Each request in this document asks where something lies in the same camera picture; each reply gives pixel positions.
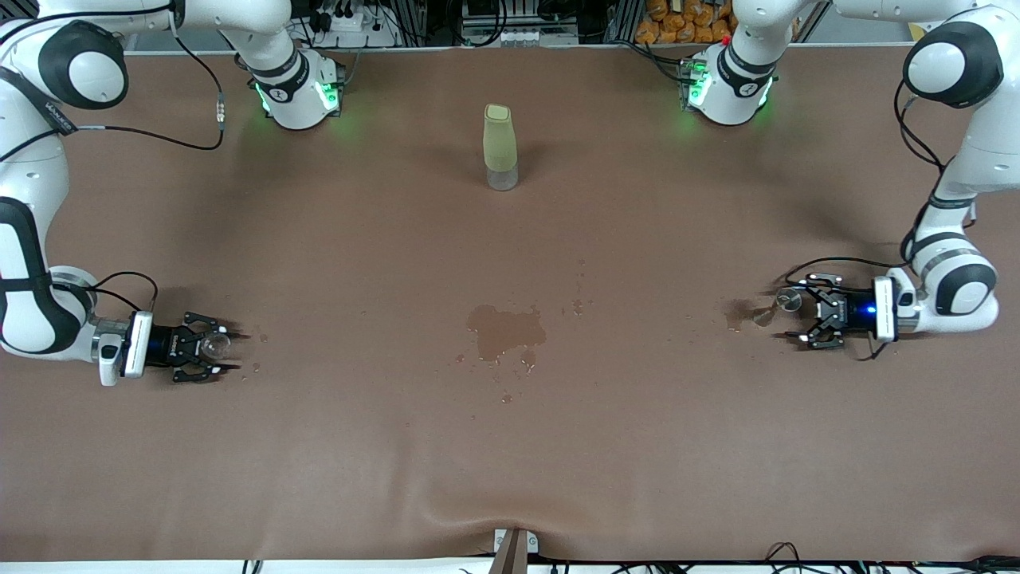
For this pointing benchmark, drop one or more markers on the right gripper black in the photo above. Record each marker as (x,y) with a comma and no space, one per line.
(163,346)

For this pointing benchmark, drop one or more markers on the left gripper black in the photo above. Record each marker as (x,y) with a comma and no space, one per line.
(855,315)

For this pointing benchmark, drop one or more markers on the clear glass beaker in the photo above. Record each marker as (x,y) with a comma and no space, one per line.
(215,345)

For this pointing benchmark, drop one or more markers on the small clear glass cup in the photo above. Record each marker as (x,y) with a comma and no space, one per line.
(789,300)

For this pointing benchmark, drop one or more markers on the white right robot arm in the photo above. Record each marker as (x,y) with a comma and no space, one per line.
(32,159)

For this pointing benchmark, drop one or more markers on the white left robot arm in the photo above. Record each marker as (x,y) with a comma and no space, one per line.
(976,159)

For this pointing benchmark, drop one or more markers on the spilled liquid puddle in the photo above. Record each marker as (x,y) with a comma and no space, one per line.
(506,331)

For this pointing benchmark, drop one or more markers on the orange snack bags pile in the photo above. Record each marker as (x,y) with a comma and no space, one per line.
(677,24)

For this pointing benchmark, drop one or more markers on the brown table cover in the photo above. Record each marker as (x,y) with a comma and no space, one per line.
(510,446)

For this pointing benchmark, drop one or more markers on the white power strip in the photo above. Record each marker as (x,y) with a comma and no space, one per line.
(351,24)

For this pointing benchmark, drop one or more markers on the green sleeved clear bottle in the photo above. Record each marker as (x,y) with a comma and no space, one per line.
(500,143)

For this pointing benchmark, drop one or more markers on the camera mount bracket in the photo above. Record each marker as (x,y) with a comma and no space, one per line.
(514,554)

